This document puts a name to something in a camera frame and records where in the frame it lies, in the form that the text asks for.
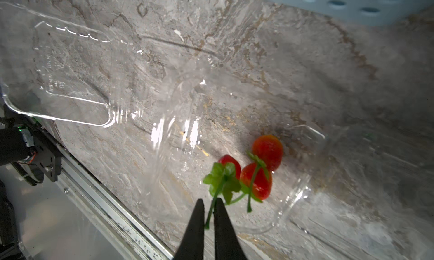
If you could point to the aluminium front rail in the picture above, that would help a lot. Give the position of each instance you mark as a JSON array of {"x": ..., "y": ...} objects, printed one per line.
[{"x": 131, "y": 238}]

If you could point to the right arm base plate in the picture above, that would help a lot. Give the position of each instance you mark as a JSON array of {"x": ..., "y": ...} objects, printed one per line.
[{"x": 28, "y": 148}]

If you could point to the strawberry cluster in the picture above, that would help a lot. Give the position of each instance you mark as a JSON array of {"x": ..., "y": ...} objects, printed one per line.
[{"x": 231, "y": 181}]

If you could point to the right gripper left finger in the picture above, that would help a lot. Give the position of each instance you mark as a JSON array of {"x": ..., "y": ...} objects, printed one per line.
[{"x": 192, "y": 244}]

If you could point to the clear plastic clamshell container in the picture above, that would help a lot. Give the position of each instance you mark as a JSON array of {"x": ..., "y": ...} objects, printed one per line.
[{"x": 191, "y": 109}]

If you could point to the light blue plastic basket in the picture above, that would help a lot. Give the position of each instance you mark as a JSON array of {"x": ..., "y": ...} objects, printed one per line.
[{"x": 363, "y": 12}]

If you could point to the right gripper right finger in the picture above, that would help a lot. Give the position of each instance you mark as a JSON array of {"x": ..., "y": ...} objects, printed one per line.
[{"x": 227, "y": 246}]

